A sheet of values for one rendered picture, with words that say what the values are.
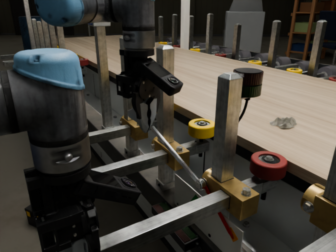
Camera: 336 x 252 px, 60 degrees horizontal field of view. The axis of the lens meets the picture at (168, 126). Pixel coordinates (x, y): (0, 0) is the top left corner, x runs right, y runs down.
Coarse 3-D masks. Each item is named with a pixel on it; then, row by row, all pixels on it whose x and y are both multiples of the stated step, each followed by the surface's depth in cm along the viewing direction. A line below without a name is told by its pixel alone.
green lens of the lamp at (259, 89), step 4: (244, 88) 58; (248, 88) 57; (252, 88) 57; (256, 88) 58; (260, 88) 59; (244, 92) 58; (248, 92) 58; (252, 92) 58; (256, 92) 58; (260, 92) 59; (244, 96) 58; (248, 96) 58; (252, 96) 58; (256, 96) 58
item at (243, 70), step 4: (236, 68) 60; (240, 68) 60; (244, 68) 60; (248, 68) 60; (252, 68) 60; (256, 68) 60; (240, 72) 57; (244, 72) 57; (248, 72) 57; (252, 72) 57; (256, 72) 57; (260, 72) 57; (260, 84) 59; (240, 104) 59; (244, 104) 62; (240, 108) 59; (244, 108) 62; (240, 116) 62
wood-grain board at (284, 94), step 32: (96, 64) 173; (192, 64) 171; (224, 64) 171; (256, 64) 171; (192, 96) 112; (288, 96) 112; (320, 96) 112; (256, 128) 84; (320, 128) 84; (288, 160) 67; (320, 160) 67
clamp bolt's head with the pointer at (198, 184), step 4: (204, 180) 67; (196, 184) 67; (204, 188) 68; (208, 192) 66; (220, 212) 64; (220, 216) 64; (224, 220) 63; (224, 224) 64; (228, 228) 63; (228, 232) 63; (232, 236) 62
